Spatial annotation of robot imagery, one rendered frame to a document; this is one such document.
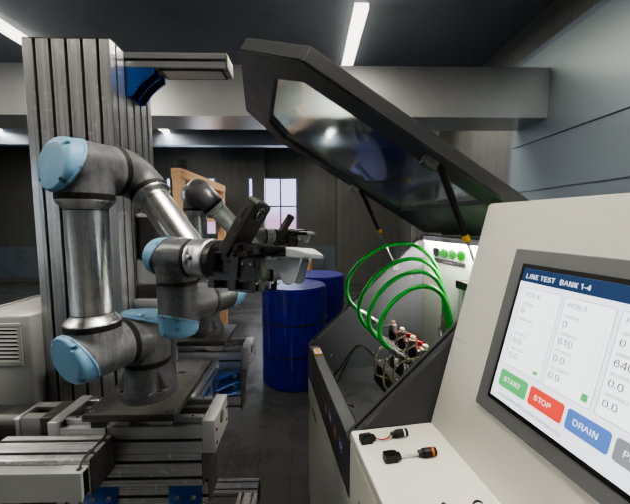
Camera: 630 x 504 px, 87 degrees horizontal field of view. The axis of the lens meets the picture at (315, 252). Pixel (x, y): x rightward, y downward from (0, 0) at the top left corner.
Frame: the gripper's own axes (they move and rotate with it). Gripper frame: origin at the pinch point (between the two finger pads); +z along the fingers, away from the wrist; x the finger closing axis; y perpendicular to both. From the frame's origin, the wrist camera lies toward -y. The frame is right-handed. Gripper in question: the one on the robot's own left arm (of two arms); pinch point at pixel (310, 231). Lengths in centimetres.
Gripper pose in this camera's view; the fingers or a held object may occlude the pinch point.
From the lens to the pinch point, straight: 174.2
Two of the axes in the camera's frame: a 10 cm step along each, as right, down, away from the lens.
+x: 4.5, 2.2, -8.7
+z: 8.9, -0.4, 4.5
